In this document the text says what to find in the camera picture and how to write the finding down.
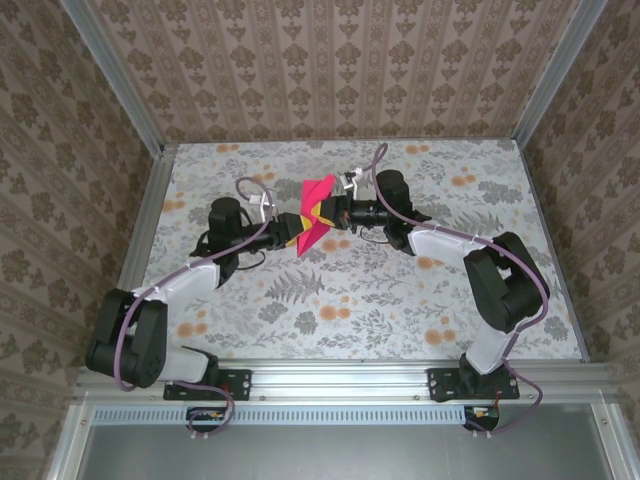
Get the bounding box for slotted grey cable duct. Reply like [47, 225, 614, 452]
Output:
[93, 405, 466, 423]

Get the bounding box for aluminium side rail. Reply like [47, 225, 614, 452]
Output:
[97, 144, 176, 364]

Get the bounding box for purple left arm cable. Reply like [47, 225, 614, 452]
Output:
[113, 176, 281, 441]

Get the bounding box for aluminium corner post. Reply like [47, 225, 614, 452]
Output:
[62, 0, 166, 154]
[512, 0, 609, 146]

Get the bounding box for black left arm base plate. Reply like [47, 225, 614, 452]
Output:
[164, 368, 253, 401]

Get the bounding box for pink paper sheet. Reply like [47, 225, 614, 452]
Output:
[295, 173, 336, 259]

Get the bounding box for grey metal panel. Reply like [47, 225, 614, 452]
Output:
[47, 403, 640, 480]

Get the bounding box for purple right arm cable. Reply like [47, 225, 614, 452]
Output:
[349, 143, 550, 437]

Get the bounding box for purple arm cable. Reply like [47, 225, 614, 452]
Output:
[113, 176, 281, 441]
[349, 143, 550, 437]

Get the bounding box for floral patterned table sheet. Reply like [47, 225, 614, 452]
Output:
[122, 141, 584, 360]

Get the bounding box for long aluminium base rail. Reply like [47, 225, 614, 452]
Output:
[74, 360, 619, 402]

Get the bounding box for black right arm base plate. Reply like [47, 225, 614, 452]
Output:
[428, 367, 521, 403]

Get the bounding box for small black circuit board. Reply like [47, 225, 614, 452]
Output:
[463, 405, 502, 432]
[186, 406, 234, 435]

